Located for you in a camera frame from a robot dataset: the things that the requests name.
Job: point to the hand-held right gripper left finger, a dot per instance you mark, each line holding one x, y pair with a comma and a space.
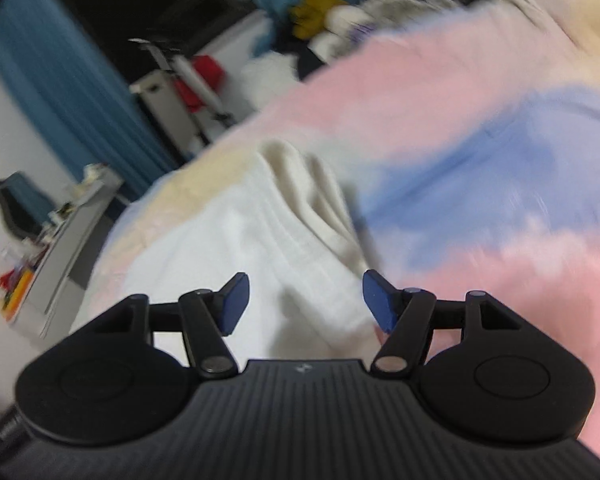
235, 300

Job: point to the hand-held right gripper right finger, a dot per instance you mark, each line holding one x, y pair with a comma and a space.
380, 302

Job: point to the white garment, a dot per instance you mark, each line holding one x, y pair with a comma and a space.
240, 250

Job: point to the pile of white grey clothes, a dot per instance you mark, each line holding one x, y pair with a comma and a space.
380, 17

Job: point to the grey desk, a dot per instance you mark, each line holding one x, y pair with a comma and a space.
75, 250

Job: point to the pastel pink blue blanket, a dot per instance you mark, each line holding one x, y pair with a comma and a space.
455, 110

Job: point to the white metal rack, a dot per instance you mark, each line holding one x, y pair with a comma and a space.
165, 100

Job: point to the colourful desk clutter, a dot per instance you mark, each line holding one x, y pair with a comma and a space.
15, 290

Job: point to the white fluffy cloth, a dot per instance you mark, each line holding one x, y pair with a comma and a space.
267, 77

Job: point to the red cloth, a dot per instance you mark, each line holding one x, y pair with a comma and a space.
205, 72

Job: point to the black chair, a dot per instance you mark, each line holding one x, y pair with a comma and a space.
22, 205

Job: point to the dark cloth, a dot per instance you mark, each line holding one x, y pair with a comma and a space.
310, 62

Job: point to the yellow cloth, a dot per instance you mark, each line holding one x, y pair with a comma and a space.
312, 12

